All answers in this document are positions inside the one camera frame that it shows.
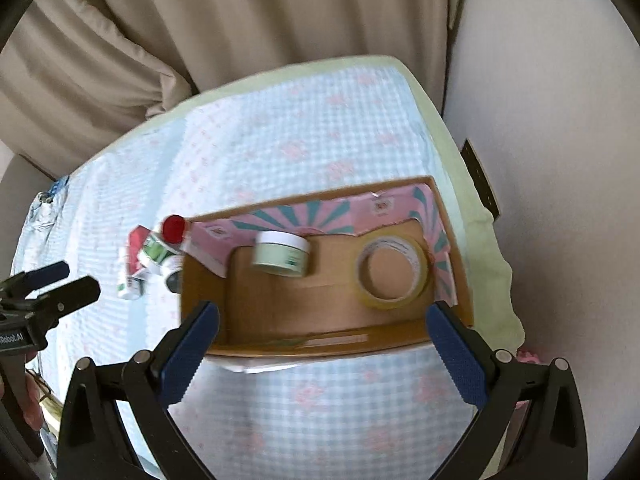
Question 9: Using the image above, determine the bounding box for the clear tape roll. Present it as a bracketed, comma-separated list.
[354, 235, 432, 312]

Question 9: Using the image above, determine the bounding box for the green and white tube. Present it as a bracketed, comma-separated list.
[138, 233, 184, 277]

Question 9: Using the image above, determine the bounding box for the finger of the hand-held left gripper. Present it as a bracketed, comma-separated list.
[20, 275, 102, 322]
[0, 261, 71, 295]

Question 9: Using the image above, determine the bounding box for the red and white tube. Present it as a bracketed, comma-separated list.
[117, 226, 152, 303]

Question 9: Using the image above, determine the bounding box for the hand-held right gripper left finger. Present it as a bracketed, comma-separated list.
[57, 301, 221, 480]

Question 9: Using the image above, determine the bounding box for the beige curtain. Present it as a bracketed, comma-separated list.
[0, 0, 472, 183]

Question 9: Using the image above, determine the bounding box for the denim cloth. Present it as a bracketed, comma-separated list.
[24, 176, 72, 233]

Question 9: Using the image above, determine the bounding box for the dark brown board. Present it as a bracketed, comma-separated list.
[460, 137, 501, 219]

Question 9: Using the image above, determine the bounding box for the person's left hand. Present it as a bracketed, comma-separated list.
[19, 352, 46, 433]

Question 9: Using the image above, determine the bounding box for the cardboard box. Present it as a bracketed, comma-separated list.
[179, 175, 475, 359]

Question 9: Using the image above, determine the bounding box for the white green cream jar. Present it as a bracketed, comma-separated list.
[250, 230, 312, 277]

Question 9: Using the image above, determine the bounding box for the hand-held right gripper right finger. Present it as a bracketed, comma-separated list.
[425, 301, 588, 480]

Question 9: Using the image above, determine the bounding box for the red cap bottle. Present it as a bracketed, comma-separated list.
[161, 214, 190, 248]

